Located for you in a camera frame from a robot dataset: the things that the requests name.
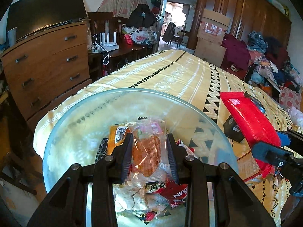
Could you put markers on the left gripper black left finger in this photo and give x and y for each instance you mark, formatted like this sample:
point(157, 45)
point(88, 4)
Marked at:
point(66, 203)

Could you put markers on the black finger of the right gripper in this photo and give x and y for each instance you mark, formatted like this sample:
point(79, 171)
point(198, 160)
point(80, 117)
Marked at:
point(290, 138)
point(275, 156)

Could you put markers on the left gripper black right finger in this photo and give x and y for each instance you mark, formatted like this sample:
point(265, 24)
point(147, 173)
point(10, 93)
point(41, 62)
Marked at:
point(234, 203)

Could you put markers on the long red snack packet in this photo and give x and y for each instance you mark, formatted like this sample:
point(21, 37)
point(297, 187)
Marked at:
point(255, 128)

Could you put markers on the red coffee snack bag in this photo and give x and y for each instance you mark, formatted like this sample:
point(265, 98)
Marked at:
point(175, 194)

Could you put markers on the clear orange biscuit packet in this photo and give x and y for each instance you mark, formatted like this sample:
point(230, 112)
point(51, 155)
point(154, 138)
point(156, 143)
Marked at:
point(149, 164)

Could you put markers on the black blue carton box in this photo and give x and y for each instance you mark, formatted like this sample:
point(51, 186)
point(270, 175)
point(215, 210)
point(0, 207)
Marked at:
point(231, 128)

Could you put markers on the glass bowl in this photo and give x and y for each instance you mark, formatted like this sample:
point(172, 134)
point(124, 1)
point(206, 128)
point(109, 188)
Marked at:
point(94, 126)

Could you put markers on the pile of clothes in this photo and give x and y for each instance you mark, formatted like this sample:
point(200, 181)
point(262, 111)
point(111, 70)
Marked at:
point(264, 62)

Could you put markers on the yellow candy bar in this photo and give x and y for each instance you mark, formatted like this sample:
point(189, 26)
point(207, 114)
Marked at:
point(117, 135)

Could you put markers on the yellow patterned bed sheet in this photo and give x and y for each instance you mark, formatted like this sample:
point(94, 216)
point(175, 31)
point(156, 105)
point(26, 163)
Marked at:
point(173, 72)

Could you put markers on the stacked cardboard boxes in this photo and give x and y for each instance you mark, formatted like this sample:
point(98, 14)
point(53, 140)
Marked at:
point(212, 29)

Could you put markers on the wooden chest of drawers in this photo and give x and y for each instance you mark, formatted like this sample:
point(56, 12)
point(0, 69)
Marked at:
point(45, 69)

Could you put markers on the white wifi router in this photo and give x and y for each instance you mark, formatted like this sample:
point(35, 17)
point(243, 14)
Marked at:
point(105, 44)

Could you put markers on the dark wooden chair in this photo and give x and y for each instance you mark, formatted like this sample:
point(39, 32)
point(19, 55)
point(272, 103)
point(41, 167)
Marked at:
point(99, 22)

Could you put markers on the black flat television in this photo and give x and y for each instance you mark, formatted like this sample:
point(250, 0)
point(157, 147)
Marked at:
point(28, 16)

